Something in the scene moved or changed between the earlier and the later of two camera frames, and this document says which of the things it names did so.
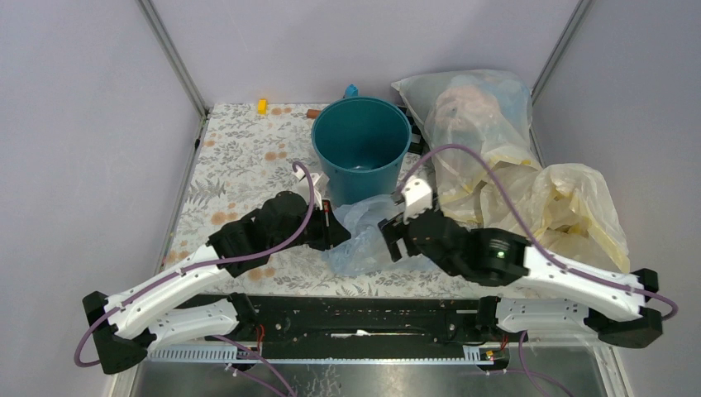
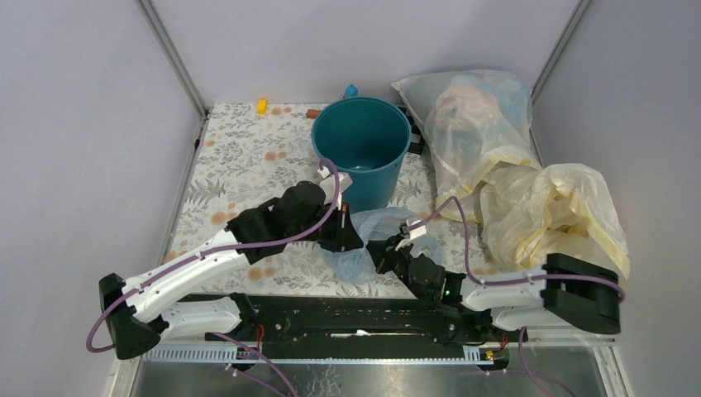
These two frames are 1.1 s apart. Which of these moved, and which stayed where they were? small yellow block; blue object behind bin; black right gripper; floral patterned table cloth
Moved: black right gripper
Stayed: floral patterned table cloth; blue object behind bin; small yellow block
